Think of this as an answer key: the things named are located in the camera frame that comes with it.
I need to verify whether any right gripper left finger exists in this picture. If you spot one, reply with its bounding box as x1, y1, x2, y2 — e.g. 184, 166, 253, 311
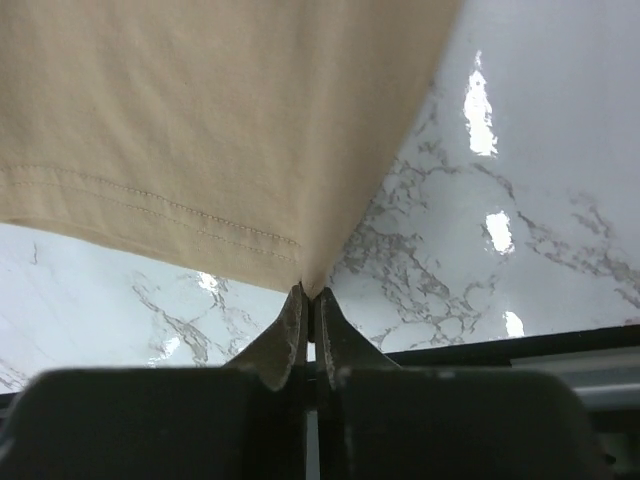
1, 287, 308, 479

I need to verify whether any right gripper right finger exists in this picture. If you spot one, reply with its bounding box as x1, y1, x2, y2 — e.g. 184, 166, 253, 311
313, 290, 613, 479

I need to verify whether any tan t shirt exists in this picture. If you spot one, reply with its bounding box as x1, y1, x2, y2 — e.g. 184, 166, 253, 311
1, 0, 460, 296

